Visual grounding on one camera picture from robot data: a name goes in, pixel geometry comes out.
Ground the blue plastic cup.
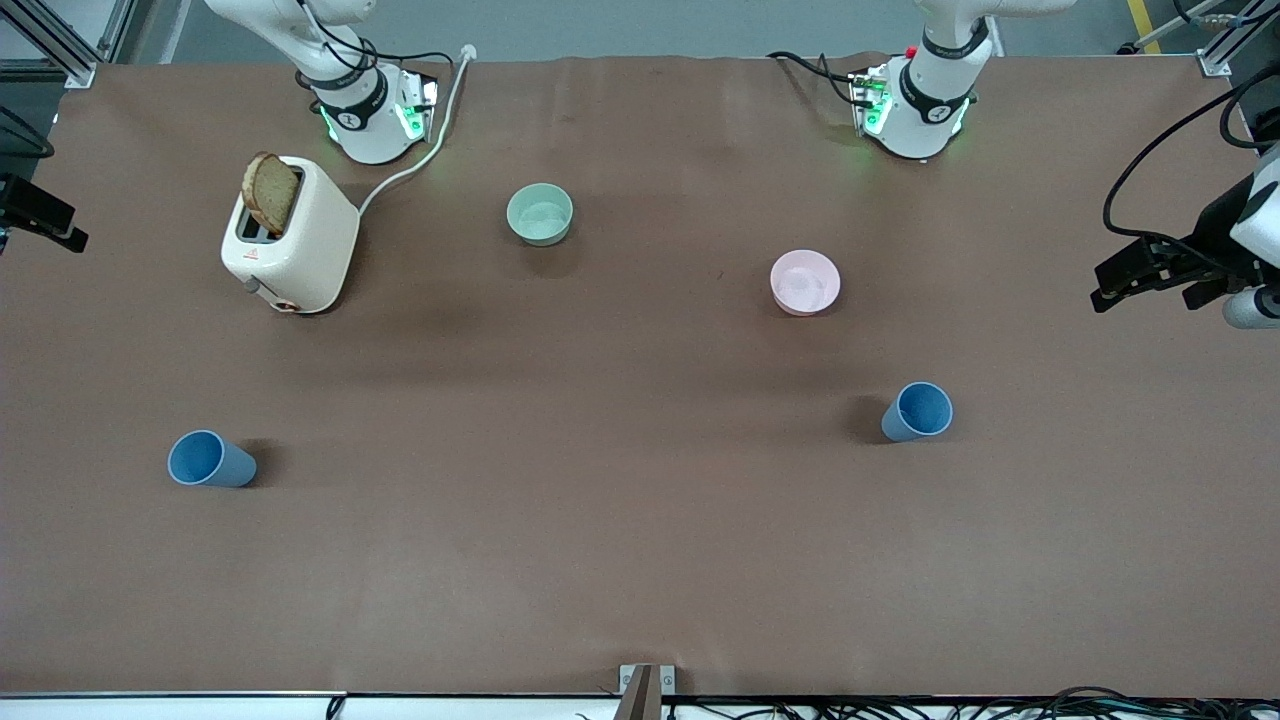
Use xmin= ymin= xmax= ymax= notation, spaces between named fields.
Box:
xmin=167 ymin=429 xmax=258 ymax=489
xmin=880 ymin=381 xmax=954 ymax=443

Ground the brown bread slice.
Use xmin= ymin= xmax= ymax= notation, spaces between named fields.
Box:
xmin=241 ymin=151 xmax=301 ymax=237

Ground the cream white toaster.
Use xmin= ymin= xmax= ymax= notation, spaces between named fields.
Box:
xmin=220 ymin=155 xmax=361 ymax=315

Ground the pale pink bowl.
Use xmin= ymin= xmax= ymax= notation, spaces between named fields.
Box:
xmin=769 ymin=249 xmax=842 ymax=317

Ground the mint green bowl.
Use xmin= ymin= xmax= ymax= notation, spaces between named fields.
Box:
xmin=505 ymin=183 xmax=575 ymax=247

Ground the brown table cover mat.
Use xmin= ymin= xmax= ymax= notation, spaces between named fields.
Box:
xmin=0 ymin=52 xmax=1280 ymax=699

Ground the aluminium frame post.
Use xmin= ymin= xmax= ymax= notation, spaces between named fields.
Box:
xmin=1198 ymin=0 xmax=1280 ymax=77
xmin=0 ymin=0 xmax=136 ymax=89

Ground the black base cable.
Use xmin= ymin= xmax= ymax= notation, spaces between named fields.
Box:
xmin=767 ymin=50 xmax=876 ymax=109
xmin=296 ymin=0 xmax=457 ymax=91

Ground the white toaster power cable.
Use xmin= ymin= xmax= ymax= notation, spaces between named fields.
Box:
xmin=357 ymin=45 xmax=478 ymax=216

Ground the black cable bundle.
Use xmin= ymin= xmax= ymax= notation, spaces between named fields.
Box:
xmin=575 ymin=685 xmax=1280 ymax=720

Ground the grey metal table bracket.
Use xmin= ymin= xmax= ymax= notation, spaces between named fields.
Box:
xmin=618 ymin=663 xmax=677 ymax=720

